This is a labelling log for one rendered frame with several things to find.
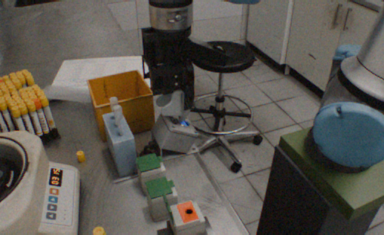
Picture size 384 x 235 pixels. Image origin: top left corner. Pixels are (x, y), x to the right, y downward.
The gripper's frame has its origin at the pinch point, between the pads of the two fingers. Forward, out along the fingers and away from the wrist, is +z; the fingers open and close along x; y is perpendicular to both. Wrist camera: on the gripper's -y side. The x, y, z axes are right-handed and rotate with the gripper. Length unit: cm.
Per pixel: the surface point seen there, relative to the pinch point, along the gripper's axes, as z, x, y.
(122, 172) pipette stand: 5.7, 6.0, 15.4
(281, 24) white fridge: 52, -161, -147
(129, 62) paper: 6.7, -43.5, 2.6
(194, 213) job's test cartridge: 0.2, 24.1, 7.5
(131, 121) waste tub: 4.1, -7.7, 9.9
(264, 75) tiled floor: 97, -157, -134
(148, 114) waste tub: 3.2, -7.8, 5.7
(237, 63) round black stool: 31, -72, -54
